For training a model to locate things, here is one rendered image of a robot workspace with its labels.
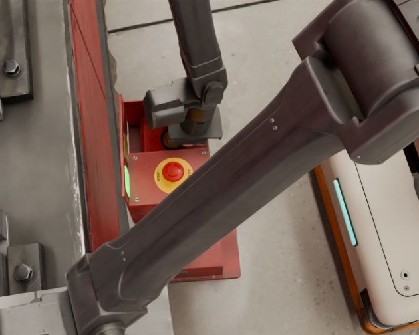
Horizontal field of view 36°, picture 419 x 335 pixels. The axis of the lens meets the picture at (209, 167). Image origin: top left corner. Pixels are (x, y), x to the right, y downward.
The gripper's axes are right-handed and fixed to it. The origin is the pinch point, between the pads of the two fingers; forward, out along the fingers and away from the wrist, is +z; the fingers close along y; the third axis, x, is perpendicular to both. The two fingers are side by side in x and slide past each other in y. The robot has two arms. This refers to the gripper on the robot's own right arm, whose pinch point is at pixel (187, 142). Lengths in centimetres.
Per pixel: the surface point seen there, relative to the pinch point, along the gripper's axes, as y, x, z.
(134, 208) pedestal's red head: 11.9, 14.2, -2.9
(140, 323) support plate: 14.0, 38.7, -25.6
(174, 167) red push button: 4.6, 8.9, -8.8
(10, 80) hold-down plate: 32.6, -6.7, -13.7
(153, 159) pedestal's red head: 7.7, 5.7, -5.2
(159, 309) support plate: 11.4, 37.1, -26.1
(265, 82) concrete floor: -39, -50, 64
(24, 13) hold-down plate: 30.0, -20.4, -14.2
